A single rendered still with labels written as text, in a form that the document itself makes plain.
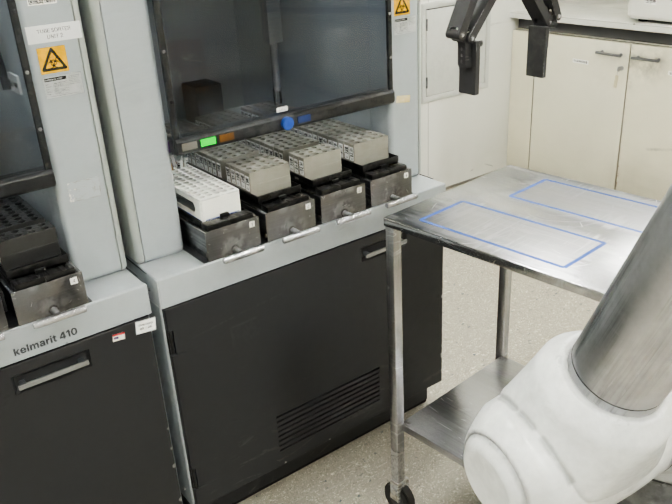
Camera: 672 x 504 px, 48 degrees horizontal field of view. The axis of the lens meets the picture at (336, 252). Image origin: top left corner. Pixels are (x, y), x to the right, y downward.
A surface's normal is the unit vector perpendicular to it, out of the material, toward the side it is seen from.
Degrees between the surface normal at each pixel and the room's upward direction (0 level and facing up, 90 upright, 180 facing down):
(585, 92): 90
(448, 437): 0
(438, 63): 90
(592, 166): 90
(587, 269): 0
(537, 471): 67
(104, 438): 90
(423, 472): 0
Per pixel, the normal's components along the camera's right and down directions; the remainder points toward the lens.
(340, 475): -0.05, -0.91
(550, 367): -0.65, -0.58
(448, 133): 0.60, 0.31
